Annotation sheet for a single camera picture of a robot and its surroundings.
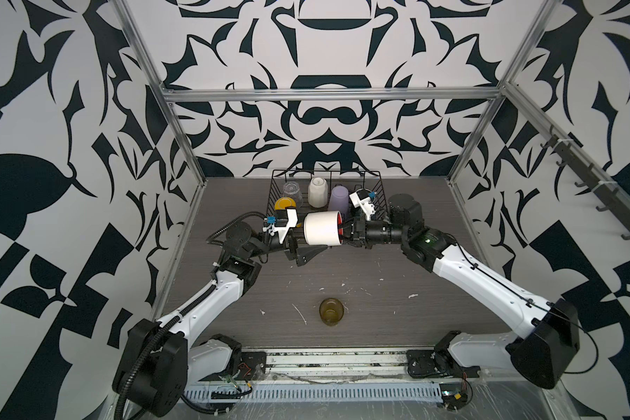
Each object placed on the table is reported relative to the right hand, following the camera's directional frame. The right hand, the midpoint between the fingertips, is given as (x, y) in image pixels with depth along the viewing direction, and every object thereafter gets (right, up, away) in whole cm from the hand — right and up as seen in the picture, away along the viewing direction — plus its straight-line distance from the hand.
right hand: (329, 232), depth 66 cm
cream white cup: (-3, +11, +35) cm, 37 cm away
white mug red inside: (-1, +1, -5) cm, 5 cm away
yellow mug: (-15, +8, +31) cm, 35 cm away
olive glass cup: (+1, -26, +17) cm, 31 cm away
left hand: (-3, +3, 0) cm, 4 cm away
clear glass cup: (-13, +13, +36) cm, 40 cm away
